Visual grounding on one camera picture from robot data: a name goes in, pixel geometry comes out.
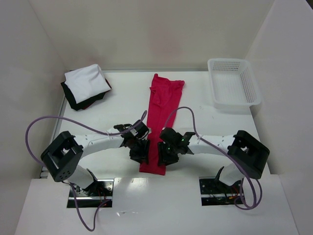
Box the folded white t-shirt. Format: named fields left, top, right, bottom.
left=65, top=64, right=109, bottom=103

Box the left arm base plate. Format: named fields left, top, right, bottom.
left=73, top=179, right=114, bottom=208

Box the folded black t-shirt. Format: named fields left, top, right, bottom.
left=60, top=82, right=107, bottom=111

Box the white plastic basket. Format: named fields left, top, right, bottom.
left=207, top=58, right=262, bottom=111

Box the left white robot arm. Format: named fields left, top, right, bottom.
left=41, top=120, right=150, bottom=195

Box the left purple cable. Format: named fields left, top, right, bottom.
left=25, top=115, right=115, bottom=232

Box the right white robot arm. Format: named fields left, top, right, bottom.
left=157, top=127, right=270, bottom=187

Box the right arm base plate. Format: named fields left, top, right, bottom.
left=199, top=177, right=243, bottom=206

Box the folded dark red t-shirt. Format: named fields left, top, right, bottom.
left=82, top=78, right=112, bottom=110

